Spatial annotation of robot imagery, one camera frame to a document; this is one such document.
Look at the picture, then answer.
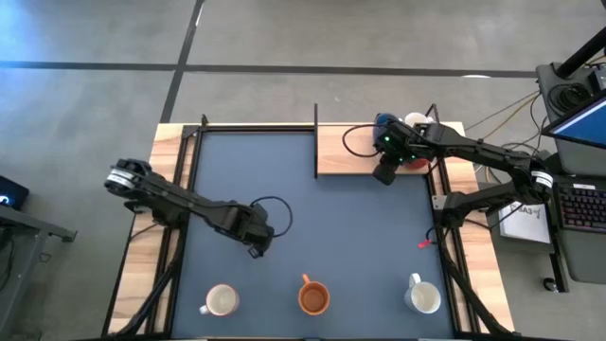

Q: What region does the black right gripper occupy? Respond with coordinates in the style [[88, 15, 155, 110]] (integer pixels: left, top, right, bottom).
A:
[[376, 118, 432, 167]]

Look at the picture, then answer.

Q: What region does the blue mug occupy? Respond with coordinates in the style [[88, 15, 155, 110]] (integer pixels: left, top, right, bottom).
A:
[[372, 112, 401, 143]]

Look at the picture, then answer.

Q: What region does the white mug reddish outside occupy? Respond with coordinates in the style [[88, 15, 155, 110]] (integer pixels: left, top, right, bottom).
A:
[[198, 282, 241, 317]]

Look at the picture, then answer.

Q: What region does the orange mug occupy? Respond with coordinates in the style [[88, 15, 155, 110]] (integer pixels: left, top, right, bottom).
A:
[[296, 273, 331, 317]]

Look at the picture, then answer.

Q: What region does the pale grey mug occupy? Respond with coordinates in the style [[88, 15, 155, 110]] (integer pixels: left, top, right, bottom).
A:
[[403, 272, 442, 315]]

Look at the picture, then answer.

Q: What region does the wooden shelf board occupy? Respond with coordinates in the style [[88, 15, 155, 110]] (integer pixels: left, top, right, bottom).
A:
[[316, 123, 433, 176]]

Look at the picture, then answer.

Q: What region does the blue-grey table mat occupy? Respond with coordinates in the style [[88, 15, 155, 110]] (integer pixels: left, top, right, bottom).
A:
[[172, 131, 455, 338]]

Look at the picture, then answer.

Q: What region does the white paper sign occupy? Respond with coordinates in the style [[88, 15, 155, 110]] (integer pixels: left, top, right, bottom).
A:
[[498, 198, 553, 246]]

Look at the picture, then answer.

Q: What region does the monitor with blue screen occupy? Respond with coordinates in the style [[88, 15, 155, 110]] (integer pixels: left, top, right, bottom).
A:
[[542, 89, 606, 152]]

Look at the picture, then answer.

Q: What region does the black backlit keyboard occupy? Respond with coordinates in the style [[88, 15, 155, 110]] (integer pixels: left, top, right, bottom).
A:
[[551, 181, 606, 234]]

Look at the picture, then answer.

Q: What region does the black pole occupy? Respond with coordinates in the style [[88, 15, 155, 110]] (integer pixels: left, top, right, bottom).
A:
[[554, 27, 606, 80]]

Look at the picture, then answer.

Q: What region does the grey equipment cart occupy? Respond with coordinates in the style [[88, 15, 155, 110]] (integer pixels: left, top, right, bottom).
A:
[[534, 60, 606, 286]]

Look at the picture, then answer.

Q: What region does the grey metal desk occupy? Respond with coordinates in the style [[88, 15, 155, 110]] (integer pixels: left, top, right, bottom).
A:
[[0, 203, 79, 340]]

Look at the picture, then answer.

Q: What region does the black device with light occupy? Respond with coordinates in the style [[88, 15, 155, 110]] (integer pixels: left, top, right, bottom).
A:
[[0, 173, 30, 212]]

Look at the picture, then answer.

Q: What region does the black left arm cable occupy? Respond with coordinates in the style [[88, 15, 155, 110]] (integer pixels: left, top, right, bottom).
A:
[[249, 195, 294, 239]]

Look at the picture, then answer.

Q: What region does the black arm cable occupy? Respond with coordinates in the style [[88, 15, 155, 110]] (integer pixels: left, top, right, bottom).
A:
[[249, 195, 294, 239], [341, 123, 380, 159]]

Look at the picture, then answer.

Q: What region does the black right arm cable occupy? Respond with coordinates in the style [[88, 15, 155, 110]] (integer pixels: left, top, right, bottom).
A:
[[341, 123, 380, 159]]

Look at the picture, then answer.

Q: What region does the black aluminium table frame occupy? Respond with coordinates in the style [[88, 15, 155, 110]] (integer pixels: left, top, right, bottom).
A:
[[101, 113, 515, 341]]

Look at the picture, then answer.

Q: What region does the red-tipped black cable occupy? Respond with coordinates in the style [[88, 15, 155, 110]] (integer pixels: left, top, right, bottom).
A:
[[416, 224, 441, 250]]

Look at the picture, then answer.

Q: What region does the yellow floor cable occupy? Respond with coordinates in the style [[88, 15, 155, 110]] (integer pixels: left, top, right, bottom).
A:
[[466, 89, 541, 143]]

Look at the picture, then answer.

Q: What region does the coiled black cable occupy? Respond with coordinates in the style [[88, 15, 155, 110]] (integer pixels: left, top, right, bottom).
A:
[[547, 81, 593, 116]]

